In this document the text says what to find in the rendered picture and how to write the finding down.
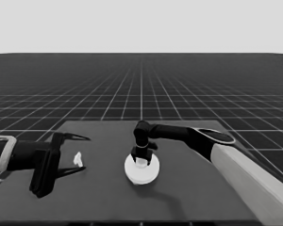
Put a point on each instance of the large thick white disc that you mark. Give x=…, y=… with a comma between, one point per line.
x=141, y=175

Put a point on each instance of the small white T-shaped piece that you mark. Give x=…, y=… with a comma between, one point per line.
x=78, y=160

